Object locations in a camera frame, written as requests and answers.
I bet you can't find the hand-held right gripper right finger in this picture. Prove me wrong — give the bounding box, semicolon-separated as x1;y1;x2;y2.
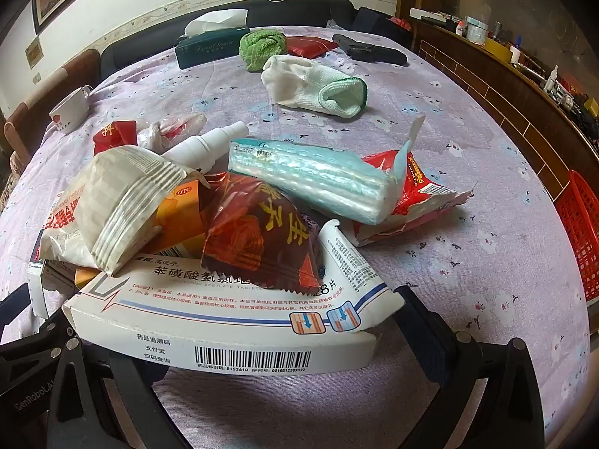
397;284;557;449

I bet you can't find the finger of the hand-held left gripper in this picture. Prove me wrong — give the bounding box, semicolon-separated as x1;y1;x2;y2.
0;285;31;333
19;311;73;366

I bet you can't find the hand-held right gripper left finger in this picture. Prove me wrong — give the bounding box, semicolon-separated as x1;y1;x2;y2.
47;337;197;449

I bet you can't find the small white box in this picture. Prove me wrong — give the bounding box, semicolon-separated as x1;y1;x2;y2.
27;261;48;320

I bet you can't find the white medicine box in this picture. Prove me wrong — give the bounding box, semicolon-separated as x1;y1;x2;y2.
62;219;405;376

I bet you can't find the red foil packet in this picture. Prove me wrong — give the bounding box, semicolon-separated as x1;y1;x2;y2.
351;150;474;247

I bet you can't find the orange medicine box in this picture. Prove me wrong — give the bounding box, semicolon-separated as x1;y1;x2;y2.
75;175;212;291

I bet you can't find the red plastic basket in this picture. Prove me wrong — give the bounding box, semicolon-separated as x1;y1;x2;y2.
554;170;599;303

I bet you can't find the white crumpled packet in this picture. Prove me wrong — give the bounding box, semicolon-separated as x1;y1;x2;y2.
39;145;207;277

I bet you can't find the purple floral tablecloth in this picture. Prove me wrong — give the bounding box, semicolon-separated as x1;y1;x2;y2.
0;23;593;449

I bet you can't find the light blue tissue packet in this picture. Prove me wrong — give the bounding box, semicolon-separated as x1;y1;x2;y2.
228;116;426;225

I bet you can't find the dark red candy wrapper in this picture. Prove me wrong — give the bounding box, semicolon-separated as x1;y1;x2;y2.
200;172;325;293

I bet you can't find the small red wrapper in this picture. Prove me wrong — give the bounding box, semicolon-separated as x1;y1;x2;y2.
92;120;139;156

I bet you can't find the white cup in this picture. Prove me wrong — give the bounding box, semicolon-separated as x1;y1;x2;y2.
49;86;92;135

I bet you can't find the brown armchair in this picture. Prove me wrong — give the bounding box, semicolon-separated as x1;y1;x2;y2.
4;49;102;162

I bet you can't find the white spray bottle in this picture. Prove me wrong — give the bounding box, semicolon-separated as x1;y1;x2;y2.
161;120;249;175

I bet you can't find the clear plastic wrapper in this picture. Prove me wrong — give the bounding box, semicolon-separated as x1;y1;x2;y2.
136;113;207;153

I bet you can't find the white glove with green cuff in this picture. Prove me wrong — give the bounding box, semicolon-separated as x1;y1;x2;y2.
261;55;368;119

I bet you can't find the black toy pistol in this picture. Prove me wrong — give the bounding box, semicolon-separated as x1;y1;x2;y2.
332;34;409;65

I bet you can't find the red pouch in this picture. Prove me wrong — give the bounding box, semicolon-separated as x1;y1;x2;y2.
285;36;339;57

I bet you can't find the green towel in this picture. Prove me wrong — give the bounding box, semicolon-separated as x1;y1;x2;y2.
239;29;288;74

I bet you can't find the dark green tissue box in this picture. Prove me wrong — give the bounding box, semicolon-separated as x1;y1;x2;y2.
175;9;252;70

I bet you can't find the black sofa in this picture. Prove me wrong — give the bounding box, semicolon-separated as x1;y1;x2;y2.
100;0;355;81

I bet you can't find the small wall plaque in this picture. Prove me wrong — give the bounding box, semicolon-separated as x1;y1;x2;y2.
25;37;43;69

